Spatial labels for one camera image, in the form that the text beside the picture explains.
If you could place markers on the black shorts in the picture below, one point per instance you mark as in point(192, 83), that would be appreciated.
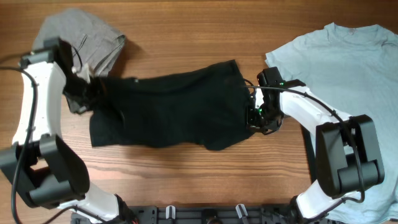
point(206, 107)

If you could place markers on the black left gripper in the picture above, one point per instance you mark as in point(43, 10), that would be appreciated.
point(77, 109)

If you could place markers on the black mounting rail base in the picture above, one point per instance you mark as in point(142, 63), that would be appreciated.
point(266, 214)

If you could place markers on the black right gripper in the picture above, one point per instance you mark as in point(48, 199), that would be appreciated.
point(252, 123)

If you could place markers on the light blue t-shirt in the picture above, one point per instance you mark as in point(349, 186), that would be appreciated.
point(353, 70)

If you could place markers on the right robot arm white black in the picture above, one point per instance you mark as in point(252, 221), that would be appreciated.
point(346, 159)

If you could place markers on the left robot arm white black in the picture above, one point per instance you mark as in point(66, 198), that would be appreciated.
point(42, 169)

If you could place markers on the folded grey shirt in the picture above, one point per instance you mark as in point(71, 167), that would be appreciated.
point(98, 43)

